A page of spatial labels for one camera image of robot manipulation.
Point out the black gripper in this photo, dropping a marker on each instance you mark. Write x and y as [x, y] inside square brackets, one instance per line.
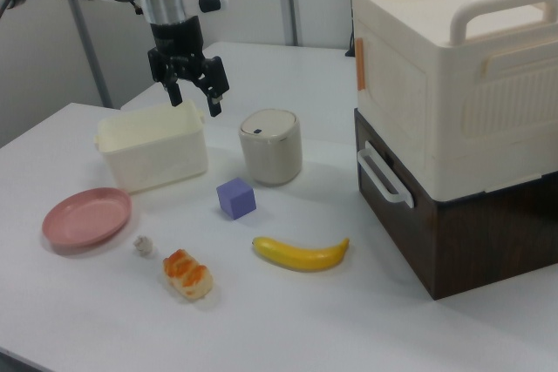
[176, 38]

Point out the glazed bread roll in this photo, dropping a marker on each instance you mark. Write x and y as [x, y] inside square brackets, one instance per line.
[188, 275]

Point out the pink round plate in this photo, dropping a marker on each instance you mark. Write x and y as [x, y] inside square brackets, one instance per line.
[85, 217]

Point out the cream plastic open bin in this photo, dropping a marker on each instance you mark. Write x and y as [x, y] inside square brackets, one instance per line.
[152, 150]

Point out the beige mini trash can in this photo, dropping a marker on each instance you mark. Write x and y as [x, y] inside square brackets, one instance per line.
[271, 150]

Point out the purple foam cube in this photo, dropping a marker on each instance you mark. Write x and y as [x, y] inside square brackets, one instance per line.
[236, 200]

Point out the crumpled white paper ball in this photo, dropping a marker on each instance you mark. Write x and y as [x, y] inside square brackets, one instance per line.
[143, 245]

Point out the yellow banana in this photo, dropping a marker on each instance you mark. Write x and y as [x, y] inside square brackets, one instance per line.
[301, 255]

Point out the cream plastic storage box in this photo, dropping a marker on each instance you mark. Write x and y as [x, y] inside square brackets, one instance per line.
[457, 84]

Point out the white oven appliance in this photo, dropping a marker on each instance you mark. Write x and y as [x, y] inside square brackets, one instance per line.
[479, 241]

